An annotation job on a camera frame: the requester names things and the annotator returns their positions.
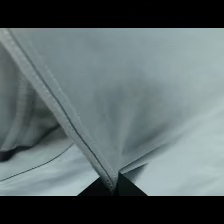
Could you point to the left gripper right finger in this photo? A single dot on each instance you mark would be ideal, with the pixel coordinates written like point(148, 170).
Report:
point(128, 186)

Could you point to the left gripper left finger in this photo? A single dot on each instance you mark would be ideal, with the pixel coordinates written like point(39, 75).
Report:
point(96, 189)

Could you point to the dark blue shirt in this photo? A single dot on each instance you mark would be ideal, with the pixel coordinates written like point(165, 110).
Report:
point(133, 93)

